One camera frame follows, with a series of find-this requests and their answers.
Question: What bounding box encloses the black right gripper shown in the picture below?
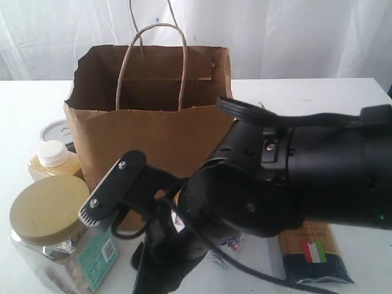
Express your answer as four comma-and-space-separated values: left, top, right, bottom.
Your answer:
132, 163, 304, 293

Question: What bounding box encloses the blue white milk carton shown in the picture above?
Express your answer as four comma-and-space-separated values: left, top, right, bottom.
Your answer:
208, 233, 243, 270

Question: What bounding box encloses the brown paper bag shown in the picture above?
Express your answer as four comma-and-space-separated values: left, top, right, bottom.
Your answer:
62, 0, 236, 232

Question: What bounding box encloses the clear jar gold lid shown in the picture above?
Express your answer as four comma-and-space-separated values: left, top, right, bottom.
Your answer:
9, 175, 118, 293

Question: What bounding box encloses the yellow grain bottle white cap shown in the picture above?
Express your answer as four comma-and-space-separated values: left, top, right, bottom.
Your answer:
28, 140, 84, 181

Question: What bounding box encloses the silver pull-tab tin can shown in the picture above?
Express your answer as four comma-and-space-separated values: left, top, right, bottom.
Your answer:
40, 119, 77, 153

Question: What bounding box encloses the spaghetti pasta package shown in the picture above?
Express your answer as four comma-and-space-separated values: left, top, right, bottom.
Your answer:
277, 222, 353, 284

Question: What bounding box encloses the white backdrop curtain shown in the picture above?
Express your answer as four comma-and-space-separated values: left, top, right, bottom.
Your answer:
1, 1, 391, 89

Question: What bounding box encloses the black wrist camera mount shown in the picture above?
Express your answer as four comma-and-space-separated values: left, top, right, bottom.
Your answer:
111, 166, 184, 239

